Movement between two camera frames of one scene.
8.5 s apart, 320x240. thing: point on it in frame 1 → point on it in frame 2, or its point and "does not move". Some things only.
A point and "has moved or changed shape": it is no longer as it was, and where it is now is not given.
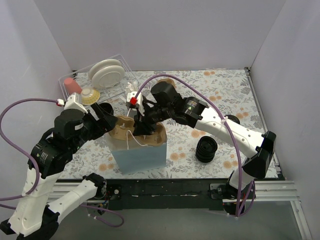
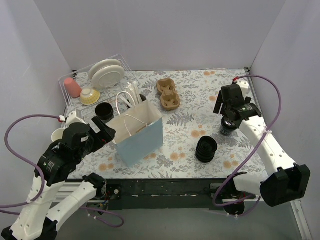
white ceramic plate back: [102, 64] does not move
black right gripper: [146, 121] → [219, 106]
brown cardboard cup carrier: [122, 128] has moved or changed shape
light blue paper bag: [130, 155] has moved or changed shape
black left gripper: [99, 120] → [104, 130]
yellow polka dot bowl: [89, 96] does not move
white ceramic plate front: [107, 76] does not move
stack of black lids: [206, 149] does not move
